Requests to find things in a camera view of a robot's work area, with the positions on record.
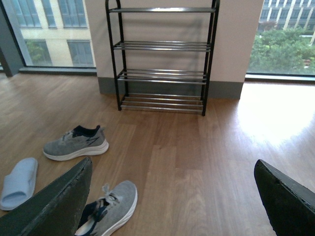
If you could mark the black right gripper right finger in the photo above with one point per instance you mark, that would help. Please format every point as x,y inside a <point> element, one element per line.
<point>289,205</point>

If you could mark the black metal shoe rack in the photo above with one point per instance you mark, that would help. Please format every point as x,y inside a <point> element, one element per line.
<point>123,75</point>

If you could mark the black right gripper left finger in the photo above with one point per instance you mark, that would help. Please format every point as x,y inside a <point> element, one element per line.
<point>55,210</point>

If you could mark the grey knit sneaker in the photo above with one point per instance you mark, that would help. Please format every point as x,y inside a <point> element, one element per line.
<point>77,142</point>
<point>108,213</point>

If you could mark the light blue slipper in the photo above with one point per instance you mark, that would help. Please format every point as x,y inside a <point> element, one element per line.
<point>19,185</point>

